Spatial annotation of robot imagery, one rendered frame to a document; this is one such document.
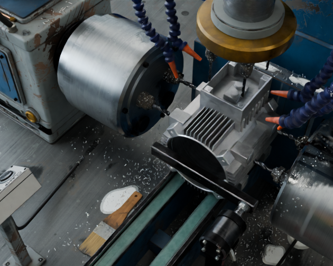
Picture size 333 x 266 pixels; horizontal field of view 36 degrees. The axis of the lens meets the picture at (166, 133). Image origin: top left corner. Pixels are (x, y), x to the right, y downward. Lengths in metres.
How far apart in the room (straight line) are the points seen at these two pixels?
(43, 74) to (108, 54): 0.21
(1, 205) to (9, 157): 0.43
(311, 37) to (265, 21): 0.26
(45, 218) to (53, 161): 0.17
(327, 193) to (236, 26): 0.33
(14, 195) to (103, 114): 0.27
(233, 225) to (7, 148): 0.71
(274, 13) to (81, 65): 0.44
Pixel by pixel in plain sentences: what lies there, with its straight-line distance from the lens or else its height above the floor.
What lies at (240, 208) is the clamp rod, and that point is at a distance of 1.01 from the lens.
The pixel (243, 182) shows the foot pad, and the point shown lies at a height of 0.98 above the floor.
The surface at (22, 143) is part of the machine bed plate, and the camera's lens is 1.44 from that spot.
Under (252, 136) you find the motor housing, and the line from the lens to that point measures 1.07.
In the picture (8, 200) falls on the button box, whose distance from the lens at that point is 1.01.
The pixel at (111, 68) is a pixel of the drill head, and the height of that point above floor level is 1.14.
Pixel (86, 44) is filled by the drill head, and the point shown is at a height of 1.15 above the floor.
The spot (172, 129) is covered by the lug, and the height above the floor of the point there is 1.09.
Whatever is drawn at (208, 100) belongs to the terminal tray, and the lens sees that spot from 1.04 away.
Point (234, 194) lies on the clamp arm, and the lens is 1.02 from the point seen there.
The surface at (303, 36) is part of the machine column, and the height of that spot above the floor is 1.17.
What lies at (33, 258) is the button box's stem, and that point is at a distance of 1.23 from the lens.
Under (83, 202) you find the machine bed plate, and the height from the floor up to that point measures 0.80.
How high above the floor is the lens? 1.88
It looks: 50 degrees down
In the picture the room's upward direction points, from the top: straight up
